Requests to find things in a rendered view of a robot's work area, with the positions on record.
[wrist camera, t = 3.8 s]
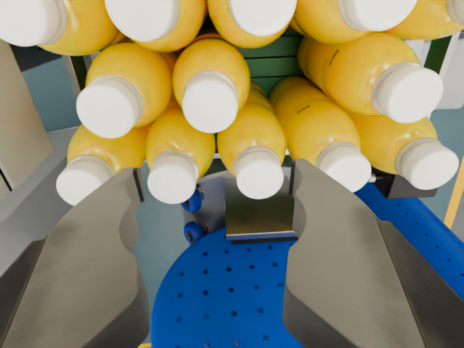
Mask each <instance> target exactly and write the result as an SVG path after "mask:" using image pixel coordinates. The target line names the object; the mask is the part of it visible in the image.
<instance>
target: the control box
mask: <svg viewBox="0 0 464 348"><path fill-rule="evenodd" d="M53 152H54V150H53V148H52V145H51V143H50V140H49V138H48V136H47V133H46V131H45V128H44V125H43V124H42V122H41V119H40V116H39V114H38V112H37V109H36V107H35V104H34V102H33V100H32V97H31V95H30V92H29V90H28V87H27V85H26V83H25V81H24V78H23V75H22V74H21V71H20V69H19V66H18V64H17V61H16V59H15V56H14V54H13V52H12V49H11V47H10V44H9V43H8V42H6V41H4V40H2V39H0V203H1V202H2V201H3V200H4V199H5V198H6V197H8V196H9V194H10V192H11V191H12V190H13V189H15V188H16V187H17V186H18V185H20V183H22V182H23V181H24V180H25V179H26V178H27V177H28V176H29V175H30V174H31V173H32V172H33V171H34V170H35V169H36V168H38V167H39V166H40V165H41V164H42V163H43V162H44V161H45V160H46V159H47V158H49V157H50V156H51V155H52V154H53Z"/></svg>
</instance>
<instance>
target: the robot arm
mask: <svg viewBox="0 0 464 348"><path fill-rule="evenodd" d="M289 194H292V196H293V198H294V199H295V204H294V211H293V223H292V229H293V231H294V232H295V234H296V235H297V237H298V241H297V242H296V243H295V244H294V245H292V246H291V247H290V249H289V252H288V260H287V272H286V279H285V286H284V301H283V310H282V322H283V325H284V327H285V329H286V330H287V331H288V332H289V333H290V334H291V335H292V336H293V337H294V338H295V339H296V340H297V341H298V342H299V343H300V344H302V345H303V346H304V347H305V348H464V301H463V300H462V299H461V297H460V296H459V295H458V294H457V293H456V292H455V291H454V290H453V288H451V286H449V285H448V283H446V281H445V280H444V279H443V278H442V277H441V276H440V275H439V274H438V272H437V271H436V270H435V269H434V268H433V267H432V266H431V265H430V263H429V262H428V261H427V260H426V259H425V258H424V257H423V256H422V255H421V254H420V253H419V252H418V251H417V250H416V249H415V248H414V246H413V245H412V244H411V243H410V242H409V241H408V240H407V238H406V237H405V236H404V235H403V234H402V233H401V232H400V231H399V230H398V229H397V228H396V227H395V226H394V225H393V224H392V222H391V221H383V220H379V218H378V217H377V216H376V215H375V214H374V212H373V211H372V210H371V209H370V208H369V207H368V206H367V205H366V204H365V203H364V202H363V201H362V200H361V199H360V198H359V197H357V196H356V195H355V194H353V193H352V192H351V191H350V190H349V189H348V188H346V187H345V186H343V185H342V184H341V183H339V182H338V181H336V180H335V179H334V178H332V177H330V176H329V175H328V174H326V173H325V172H323V171H321V170H320V169H319V168H318V167H316V166H314V165H313V164H312V163H310V162H309V161H307V160H306V159H302V158H300V159H293V160H292V162H291V177H290V185H289ZM141 202H144V190H143V183H142V174H141V171H140V168H135V167H126V168H123V169H122V170H120V171H119V172H118V173H116V174H115V175H114V176H112V177H111V178H110V179H109V180H107V181H106V182H104V183H103V184H102V185H101V186H99V187H98V188H96V189H95V190H94V191H93V192H92V193H90V194H89V195H87V196H86V197H85V198H84V199H82V200H81V201H80V202H79V203H77V204H76V205H75V206H74V207H73V208H71V210H69V212H67V214H65V216H63V217H62V219H60V221H59V222H58V223H57V224H56V225H55V226H54V228H53V229H52V230H51V231H50V233H49V234H48V235H47V236H46V237H45V238H44V239H42V240H35V241H32V242H31V243H30V244H29V245H28V246H27V247H26V248H25V249H24V251H23V252H22V253H21V254H20V255H19V257H18V258H17V259H16V260H15V261H14V262H13V263H12V264H11V265H10V266H9V267H8V269H7V270H6V271H5V272H4V273H3V274H2V276H1V277H0V348H138V347H139V346H140V345H141V344H142V343H143V342H144V341H145V339H146V337H147V335H148V333H149V331H150V326H151V325H150V316H149V306H148V295H147V292H146V288H145V286H144V282H143V280H142V275H141V273H140V270H139V267H138V264H137V260H136V258H135V256H134V255H133V250H134V248H135V245H136V244H137V242H138V241H139V239H140V237H141V233H140V230H139V226H138V223H137V219H136V216H135V213H136V211H137V209H138V208H139V206H140V204H141Z"/></svg>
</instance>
